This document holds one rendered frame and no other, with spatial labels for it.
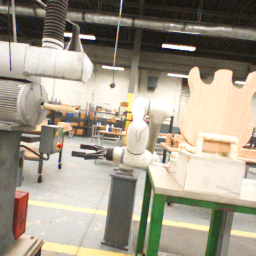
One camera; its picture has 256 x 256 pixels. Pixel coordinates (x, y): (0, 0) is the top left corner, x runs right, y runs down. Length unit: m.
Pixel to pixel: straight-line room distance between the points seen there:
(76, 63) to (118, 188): 1.22
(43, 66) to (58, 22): 0.24
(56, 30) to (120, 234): 1.74
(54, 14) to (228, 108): 0.99
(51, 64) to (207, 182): 0.95
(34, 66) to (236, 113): 1.02
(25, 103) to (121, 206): 1.25
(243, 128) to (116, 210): 1.33
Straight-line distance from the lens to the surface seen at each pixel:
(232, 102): 1.00
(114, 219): 1.90
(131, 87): 8.05
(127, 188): 1.75
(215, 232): 1.67
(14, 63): 1.20
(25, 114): 1.09
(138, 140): 0.82
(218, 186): 0.96
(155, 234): 0.98
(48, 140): 1.36
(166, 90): 12.42
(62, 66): 0.98
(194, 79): 0.93
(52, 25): 1.10
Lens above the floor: 1.21
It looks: 3 degrees down
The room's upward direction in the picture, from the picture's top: 7 degrees clockwise
